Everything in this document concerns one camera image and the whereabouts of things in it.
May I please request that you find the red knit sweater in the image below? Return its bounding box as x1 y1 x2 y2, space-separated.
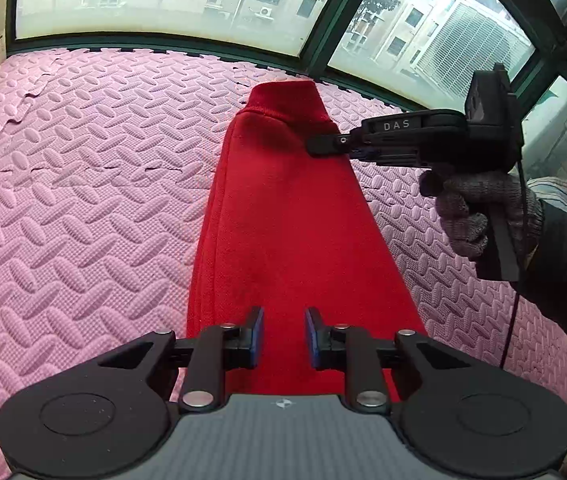
187 79 423 396

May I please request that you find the right hand grey glove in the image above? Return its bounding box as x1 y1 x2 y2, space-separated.
419 170 544 260

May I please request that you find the pink foam puzzle mat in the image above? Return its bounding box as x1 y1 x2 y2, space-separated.
0 49 567 479

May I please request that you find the dark green window frame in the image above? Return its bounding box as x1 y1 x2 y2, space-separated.
6 0 567 110

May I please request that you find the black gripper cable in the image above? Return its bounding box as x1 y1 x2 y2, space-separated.
498 159 532 371

